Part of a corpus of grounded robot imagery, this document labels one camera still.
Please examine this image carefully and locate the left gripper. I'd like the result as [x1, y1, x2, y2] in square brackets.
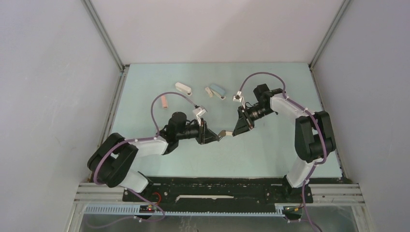
[176, 117, 218, 144]

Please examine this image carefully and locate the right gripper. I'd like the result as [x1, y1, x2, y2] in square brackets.
[234, 103, 275, 136]

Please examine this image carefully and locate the beige stapler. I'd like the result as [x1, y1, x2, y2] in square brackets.
[218, 130, 233, 139]

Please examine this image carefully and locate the white stapler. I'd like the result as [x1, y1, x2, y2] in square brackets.
[175, 82, 192, 96]

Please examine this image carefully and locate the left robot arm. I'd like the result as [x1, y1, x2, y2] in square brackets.
[87, 112, 220, 201]

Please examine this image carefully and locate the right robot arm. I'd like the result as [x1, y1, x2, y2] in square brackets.
[232, 84, 336, 202]

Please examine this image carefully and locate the blue stapler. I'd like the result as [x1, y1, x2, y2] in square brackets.
[209, 84, 226, 100]

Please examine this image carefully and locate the small cream stapler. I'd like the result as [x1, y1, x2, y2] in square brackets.
[205, 87, 213, 98]

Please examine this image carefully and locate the pink stapler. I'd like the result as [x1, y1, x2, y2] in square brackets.
[161, 95, 169, 109]

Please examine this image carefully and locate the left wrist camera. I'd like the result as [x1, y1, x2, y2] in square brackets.
[192, 106, 207, 126]

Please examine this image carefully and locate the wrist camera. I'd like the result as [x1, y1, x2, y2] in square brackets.
[233, 91, 246, 109]
[192, 106, 207, 126]

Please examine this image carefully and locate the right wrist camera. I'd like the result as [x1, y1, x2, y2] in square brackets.
[233, 91, 246, 109]

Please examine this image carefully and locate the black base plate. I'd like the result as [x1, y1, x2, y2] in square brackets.
[140, 177, 313, 213]

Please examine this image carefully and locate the blue cable duct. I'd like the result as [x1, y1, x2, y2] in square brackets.
[83, 204, 284, 217]

